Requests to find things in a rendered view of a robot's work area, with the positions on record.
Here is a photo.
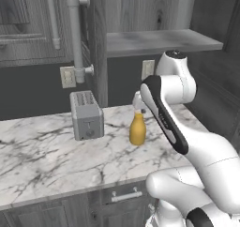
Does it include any grey wooden shelf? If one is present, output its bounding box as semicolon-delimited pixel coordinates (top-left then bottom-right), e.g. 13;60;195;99
106;28;225;59

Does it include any grey lower cupboard door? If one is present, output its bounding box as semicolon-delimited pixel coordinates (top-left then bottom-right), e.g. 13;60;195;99
0;194;92;227
98;202;158;227

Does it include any slim white cupboard handle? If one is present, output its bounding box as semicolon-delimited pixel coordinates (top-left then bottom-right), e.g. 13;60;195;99
44;0;62;51

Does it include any white drawer handle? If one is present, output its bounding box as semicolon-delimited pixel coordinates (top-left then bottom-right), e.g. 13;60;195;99
111;187;143;204

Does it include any grey drawer front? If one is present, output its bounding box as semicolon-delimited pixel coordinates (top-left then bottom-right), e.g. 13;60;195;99
99;179;155;207

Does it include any grey tall cupboard door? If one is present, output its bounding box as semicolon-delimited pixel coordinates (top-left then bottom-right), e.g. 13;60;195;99
82;0;109;109

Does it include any yellow bottle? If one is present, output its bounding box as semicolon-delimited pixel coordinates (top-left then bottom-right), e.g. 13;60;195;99
128;110;147;146

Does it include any long white cupboard handle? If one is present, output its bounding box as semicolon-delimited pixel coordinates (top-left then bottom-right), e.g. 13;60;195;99
65;0;95;84

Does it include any beige wall outlet plate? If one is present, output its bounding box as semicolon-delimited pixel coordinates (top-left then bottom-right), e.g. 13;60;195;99
141;59;157;82

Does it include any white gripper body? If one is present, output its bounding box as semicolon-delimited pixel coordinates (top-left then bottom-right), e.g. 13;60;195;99
131;91;148;114

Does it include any grey upper cupboard door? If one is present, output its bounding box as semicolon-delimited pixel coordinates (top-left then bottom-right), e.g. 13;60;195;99
0;0;75;68

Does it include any dark grey tall cabinet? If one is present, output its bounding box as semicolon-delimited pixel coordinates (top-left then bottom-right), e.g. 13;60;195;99
188;0;240;154

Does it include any grey toaster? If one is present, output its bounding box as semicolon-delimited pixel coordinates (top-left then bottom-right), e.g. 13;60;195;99
68;90;105;142

